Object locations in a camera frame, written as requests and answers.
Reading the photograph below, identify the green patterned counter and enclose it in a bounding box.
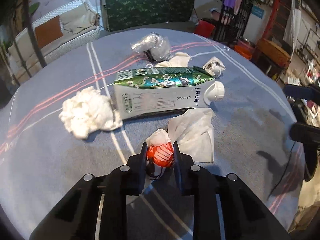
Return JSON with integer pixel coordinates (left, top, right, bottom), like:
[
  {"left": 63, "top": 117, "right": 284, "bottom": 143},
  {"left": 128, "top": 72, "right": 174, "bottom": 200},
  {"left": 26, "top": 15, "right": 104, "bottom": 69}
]
[{"left": 100, "top": 0, "right": 195, "bottom": 32}]

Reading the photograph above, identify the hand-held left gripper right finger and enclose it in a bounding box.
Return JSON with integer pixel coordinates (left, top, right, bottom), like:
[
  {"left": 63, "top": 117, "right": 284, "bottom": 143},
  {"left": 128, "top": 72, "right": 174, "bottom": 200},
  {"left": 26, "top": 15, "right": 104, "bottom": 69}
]
[{"left": 173, "top": 141, "right": 292, "bottom": 240}]

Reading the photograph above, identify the green white milk carton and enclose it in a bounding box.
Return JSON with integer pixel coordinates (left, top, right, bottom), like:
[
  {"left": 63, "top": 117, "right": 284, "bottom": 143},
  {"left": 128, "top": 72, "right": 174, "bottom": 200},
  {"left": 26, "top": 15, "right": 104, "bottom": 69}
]
[{"left": 114, "top": 66, "right": 225, "bottom": 120}]

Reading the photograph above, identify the white wicker swing sofa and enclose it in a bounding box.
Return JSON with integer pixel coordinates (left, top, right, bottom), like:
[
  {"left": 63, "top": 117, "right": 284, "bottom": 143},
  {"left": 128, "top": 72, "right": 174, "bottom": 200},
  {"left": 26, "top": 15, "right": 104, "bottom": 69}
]
[{"left": 7, "top": 0, "right": 101, "bottom": 68}]

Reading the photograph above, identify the pink basin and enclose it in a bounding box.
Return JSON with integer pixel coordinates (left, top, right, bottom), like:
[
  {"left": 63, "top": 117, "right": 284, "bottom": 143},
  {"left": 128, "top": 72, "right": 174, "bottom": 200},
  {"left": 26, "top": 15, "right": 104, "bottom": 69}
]
[{"left": 236, "top": 36, "right": 257, "bottom": 48}]

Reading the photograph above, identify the clear plastic bag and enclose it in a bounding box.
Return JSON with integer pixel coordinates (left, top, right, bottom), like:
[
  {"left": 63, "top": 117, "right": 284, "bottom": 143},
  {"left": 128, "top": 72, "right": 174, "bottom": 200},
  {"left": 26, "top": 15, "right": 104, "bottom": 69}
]
[{"left": 130, "top": 32, "right": 172, "bottom": 62}]

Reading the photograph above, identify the white tissue ball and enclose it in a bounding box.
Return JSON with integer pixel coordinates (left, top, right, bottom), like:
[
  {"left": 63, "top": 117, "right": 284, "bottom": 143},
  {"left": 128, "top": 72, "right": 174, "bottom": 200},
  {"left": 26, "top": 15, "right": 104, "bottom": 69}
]
[{"left": 202, "top": 57, "right": 226, "bottom": 78}]

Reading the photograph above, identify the beige cushion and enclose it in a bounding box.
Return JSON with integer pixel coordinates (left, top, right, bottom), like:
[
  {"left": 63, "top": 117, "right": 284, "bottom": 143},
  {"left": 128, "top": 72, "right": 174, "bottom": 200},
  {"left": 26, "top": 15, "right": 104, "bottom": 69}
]
[{"left": 60, "top": 4, "right": 97, "bottom": 34}]

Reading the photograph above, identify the chrome stool base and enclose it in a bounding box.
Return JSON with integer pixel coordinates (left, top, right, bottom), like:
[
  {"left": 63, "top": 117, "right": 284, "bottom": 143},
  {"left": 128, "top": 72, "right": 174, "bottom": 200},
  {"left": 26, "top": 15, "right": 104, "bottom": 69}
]
[{"left": 251, "top": 55, "right": 283, "bottom": 78}]

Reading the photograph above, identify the red white wrapper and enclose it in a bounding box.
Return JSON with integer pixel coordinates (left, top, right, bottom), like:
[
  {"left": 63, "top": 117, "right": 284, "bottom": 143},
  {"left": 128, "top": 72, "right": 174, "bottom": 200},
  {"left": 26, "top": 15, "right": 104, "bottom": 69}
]
[{"left": 145, "top": 128, "right": 174, "bottom": 180}]

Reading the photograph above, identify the red ladder shelf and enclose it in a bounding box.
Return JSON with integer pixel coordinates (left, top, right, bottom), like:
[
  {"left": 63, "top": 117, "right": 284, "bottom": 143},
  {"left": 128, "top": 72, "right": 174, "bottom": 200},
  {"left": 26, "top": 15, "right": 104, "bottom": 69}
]
[{"left": 265, "top": 0, "right": 297, "bottom": 40}]

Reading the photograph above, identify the orange cushion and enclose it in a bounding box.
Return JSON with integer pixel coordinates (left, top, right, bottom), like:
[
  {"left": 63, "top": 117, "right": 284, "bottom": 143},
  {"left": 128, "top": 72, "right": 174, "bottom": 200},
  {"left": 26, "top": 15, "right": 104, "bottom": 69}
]
[{"left": 34, "top": 16, "right": 63, "bottom": 49}]

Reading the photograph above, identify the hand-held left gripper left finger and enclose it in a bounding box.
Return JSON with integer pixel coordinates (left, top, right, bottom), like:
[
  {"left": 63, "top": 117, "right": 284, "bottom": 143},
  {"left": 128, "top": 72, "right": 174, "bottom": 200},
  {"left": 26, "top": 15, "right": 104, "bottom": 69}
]
[{"left": 29, "top": 141, "right": 148, "bottom": 240}]

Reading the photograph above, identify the black metal rack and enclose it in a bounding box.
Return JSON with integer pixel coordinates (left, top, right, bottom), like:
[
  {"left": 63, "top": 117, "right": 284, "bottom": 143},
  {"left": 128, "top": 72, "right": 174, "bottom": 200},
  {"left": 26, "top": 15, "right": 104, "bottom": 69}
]
[{"left": 214, "top": 2, "right": 253, "bottom": 44}]

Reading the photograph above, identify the blue wall sign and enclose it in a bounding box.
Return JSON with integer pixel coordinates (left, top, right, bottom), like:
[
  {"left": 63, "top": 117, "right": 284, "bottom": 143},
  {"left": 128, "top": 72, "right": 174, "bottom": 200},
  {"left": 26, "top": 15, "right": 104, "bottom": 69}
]
[{"left": 251, "top": 5, "right": 264, "bottom": 18}]

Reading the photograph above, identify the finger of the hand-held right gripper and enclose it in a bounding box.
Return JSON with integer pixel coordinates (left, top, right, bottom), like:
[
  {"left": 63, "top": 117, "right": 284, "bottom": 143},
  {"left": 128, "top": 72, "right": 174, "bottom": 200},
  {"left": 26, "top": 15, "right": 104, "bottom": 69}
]
[
  {"left": 289, "top": 121, "right": 320, "bottom": 182},
  {"left": 284, "top": 83, "right": 320, "bottom": 101}
]

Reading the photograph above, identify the white banner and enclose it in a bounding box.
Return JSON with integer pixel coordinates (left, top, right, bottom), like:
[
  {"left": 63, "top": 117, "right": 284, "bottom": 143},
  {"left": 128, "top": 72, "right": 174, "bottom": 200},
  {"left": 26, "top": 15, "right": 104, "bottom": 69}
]
[{"left": 284, "top": 0, "right": 304, "bottom": 55}]

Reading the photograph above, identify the large white tissue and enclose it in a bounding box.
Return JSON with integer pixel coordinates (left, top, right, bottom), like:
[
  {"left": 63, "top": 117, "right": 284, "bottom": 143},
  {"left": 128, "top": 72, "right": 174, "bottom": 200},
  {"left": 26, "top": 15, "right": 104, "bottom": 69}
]
[{"left": 59, "top": 86, "right": 123, "bottom": 139}]

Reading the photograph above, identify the patterned stool cushion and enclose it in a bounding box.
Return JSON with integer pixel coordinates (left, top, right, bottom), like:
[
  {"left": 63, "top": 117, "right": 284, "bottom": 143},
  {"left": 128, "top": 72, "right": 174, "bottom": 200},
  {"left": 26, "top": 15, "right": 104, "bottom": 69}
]
[{"left": 257, "top": 39, "right": 292, "bottom": 67}]

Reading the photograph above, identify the cosmetics display table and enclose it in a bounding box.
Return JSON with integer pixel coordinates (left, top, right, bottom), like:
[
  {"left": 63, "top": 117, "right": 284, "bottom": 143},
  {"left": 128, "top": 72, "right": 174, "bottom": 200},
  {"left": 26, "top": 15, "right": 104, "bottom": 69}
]
[{"left": 275, "top": 22, "right": 320, "bottom": 85}]

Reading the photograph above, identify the red bin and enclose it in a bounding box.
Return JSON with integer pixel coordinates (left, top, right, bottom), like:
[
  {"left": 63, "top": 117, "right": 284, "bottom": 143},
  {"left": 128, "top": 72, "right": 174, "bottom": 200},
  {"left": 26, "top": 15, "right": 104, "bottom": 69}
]
[{"left": 194, "top": 19, "right": 215, "bottom": 39}]

